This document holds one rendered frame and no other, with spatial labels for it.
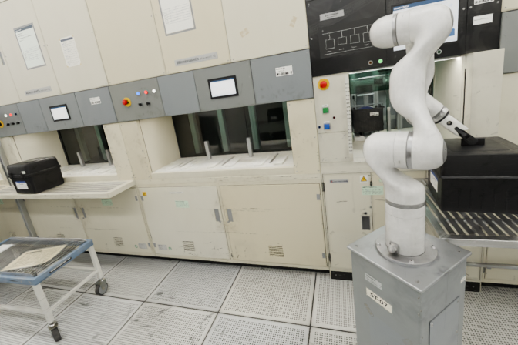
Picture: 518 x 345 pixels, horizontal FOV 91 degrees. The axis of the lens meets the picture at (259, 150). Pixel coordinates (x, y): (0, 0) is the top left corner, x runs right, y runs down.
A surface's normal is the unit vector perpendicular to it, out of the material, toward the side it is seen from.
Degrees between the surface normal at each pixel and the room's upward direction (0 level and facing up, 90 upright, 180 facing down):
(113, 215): 90
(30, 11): 90
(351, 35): 90
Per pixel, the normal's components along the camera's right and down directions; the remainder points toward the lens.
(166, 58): -0.29, 0.27
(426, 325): 0.47, 0.14
